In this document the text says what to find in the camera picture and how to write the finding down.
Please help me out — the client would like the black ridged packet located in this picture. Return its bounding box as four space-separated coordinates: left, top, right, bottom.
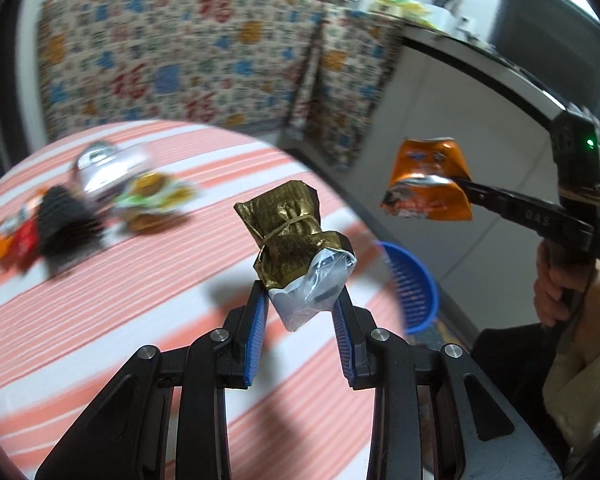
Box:
32 185 106 276

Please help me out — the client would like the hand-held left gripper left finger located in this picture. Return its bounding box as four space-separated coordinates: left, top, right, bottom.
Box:
35 281 271 480

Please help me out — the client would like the orange striped tablecloth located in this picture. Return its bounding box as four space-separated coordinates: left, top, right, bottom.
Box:
0 120 411 480

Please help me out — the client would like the blue plastic basket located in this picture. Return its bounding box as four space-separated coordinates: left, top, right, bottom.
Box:
375 241 440 336

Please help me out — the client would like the orange white snack bag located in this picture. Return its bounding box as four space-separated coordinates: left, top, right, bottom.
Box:
0 187 48 261

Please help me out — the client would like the kitchen counter cabinet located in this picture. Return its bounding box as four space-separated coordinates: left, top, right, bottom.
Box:
400 25 600 331

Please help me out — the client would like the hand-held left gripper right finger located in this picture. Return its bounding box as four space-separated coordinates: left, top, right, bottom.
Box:
330 291 563 480

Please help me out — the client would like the white knife block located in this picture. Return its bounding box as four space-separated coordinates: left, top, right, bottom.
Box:
430 0 471 31

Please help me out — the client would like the wide printed blanket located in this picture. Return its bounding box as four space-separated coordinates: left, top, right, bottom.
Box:
37 0 331 138

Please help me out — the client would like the person's right hand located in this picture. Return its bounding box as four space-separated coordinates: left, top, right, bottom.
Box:
534 252 600 333

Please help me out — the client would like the narrow printed blanket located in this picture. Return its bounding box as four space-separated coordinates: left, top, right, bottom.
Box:
287 2 406 168

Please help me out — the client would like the red snack wrapper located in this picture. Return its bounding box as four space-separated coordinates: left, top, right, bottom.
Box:
7 220 43 271

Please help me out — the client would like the person's dark clothing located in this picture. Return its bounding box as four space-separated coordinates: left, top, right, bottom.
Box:
470 325 576 480

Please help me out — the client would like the gold foil wrapper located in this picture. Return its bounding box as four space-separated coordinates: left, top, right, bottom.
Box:
233 180 358 333

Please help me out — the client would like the green yellow wrapper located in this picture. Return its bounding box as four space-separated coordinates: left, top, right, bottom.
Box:
112 172 201 233

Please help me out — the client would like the crushed orange can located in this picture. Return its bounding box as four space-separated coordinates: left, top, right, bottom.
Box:
379 136 475 222

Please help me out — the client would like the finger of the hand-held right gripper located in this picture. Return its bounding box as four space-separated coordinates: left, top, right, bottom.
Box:
451 175 515 219

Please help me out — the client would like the person's right forearm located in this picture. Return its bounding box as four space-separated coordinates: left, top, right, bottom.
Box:
542 260 600 456

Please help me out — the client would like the yellow green plastic container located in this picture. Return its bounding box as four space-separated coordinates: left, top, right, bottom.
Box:
370 0 431 23

